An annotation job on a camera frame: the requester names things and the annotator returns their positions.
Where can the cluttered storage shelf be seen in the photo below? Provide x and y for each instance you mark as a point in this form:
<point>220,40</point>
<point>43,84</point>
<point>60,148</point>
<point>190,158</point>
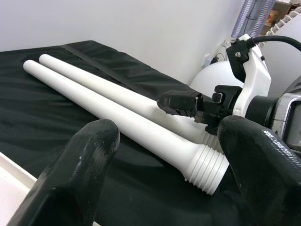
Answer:
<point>282,9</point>

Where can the white plastic table leg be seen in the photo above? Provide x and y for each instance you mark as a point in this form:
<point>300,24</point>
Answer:
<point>94,78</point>
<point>105,107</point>

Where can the white wall socket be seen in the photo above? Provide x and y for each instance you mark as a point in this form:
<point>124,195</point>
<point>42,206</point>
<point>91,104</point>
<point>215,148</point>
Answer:
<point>206,60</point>

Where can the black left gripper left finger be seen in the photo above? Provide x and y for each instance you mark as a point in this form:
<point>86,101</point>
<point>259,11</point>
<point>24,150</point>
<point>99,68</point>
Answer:
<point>70,183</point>

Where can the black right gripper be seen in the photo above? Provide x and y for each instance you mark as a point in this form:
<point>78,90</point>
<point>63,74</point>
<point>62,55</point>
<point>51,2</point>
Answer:
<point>229,94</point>

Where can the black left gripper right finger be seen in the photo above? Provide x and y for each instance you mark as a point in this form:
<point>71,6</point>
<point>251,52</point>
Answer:
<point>265,179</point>

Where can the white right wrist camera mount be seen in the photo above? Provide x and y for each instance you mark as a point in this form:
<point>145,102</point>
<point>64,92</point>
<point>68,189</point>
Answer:
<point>256,77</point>

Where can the black tablecloth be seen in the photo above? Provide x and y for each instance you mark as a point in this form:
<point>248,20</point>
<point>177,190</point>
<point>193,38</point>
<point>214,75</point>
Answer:
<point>47,117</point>

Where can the white round floor fan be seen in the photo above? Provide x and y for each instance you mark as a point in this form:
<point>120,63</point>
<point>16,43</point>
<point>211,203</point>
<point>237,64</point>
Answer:
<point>211,77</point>

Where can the blue slatted rack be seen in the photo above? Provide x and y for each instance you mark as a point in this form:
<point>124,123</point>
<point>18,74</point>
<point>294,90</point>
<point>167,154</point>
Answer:
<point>254,16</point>

